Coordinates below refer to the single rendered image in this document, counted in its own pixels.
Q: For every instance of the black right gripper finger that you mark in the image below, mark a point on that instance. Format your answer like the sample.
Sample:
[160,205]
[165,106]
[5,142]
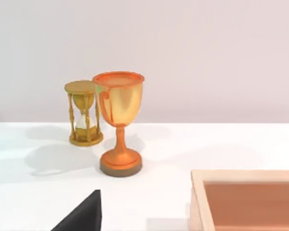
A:
[86,214]

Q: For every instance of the golden orange trophy cup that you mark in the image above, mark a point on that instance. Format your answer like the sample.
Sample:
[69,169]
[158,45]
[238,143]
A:
[121,120]

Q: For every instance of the golden hourglass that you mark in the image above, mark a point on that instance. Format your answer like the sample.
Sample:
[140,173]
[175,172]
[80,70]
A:
[83,113]

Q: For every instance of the shallow salmon-coloured box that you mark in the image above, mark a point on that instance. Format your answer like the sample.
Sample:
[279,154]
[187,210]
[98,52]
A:
[245,199]

